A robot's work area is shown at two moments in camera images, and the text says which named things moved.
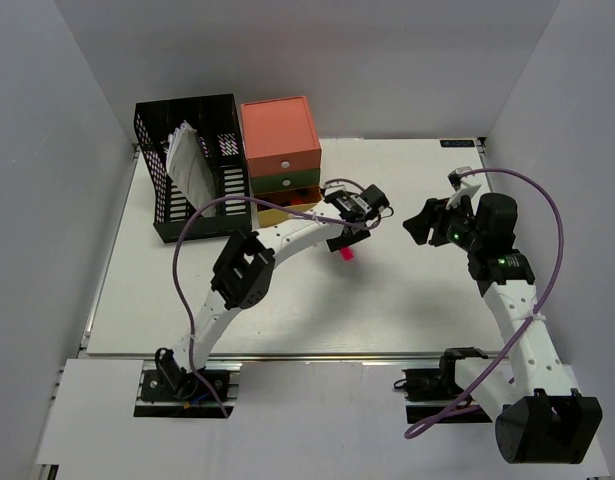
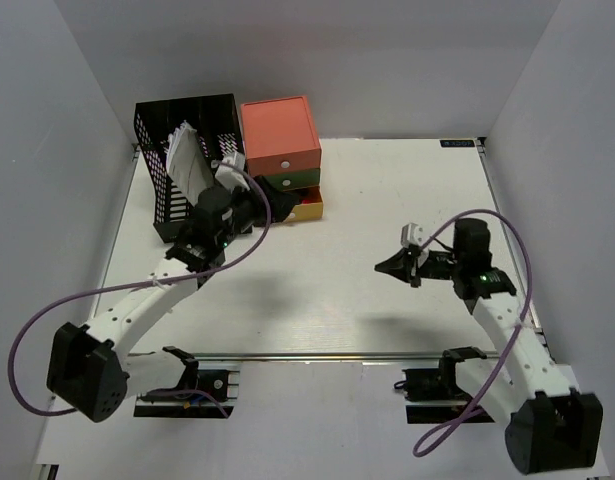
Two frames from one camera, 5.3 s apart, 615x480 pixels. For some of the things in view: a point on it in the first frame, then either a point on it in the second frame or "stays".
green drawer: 285,182 stays
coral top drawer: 286,163 stays
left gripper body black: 347,240 → 247,211
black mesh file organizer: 216,121 stays
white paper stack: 188,166 stays
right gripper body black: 452,225 → 440,266
